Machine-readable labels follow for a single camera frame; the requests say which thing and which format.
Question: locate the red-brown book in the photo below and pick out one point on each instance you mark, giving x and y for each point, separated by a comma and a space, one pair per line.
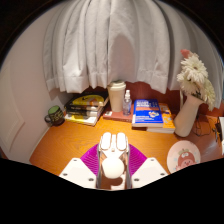
115, 116

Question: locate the white and yellow book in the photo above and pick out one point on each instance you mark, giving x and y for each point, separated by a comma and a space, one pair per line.
81, 119

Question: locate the orange book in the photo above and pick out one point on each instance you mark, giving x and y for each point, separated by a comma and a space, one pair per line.
168, 121

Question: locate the pink round mouse pad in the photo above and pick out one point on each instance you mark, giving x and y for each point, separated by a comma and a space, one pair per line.
183, 156

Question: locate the cream lidded tumbler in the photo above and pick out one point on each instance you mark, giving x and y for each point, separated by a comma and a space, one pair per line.
116, 96

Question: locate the white computer mouse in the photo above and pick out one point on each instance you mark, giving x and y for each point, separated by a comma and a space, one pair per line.
112, 166

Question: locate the dark book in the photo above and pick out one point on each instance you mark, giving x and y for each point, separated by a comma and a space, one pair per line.
83, 110

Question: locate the blue book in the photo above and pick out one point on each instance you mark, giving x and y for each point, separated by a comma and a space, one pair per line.
147, 112

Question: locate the dark green mug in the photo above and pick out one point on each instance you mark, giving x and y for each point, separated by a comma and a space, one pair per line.
55, 116

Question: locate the white ceramic vase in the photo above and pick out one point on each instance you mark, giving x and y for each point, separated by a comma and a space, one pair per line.
186, 120

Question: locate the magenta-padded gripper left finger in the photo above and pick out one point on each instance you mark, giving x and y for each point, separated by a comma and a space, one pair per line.
78, 171

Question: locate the yellow and black book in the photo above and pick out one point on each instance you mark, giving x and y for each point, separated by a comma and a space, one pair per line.
88, 100

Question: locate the clear spray bottle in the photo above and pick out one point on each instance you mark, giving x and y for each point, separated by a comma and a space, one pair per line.
127, 105

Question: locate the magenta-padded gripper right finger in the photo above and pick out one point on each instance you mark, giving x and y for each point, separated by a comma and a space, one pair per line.
148, 171

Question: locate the white flower bouquet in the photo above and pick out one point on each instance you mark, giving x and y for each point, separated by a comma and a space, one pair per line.
195, 76

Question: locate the white curtain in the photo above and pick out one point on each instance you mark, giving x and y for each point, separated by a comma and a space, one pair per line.
116, 40

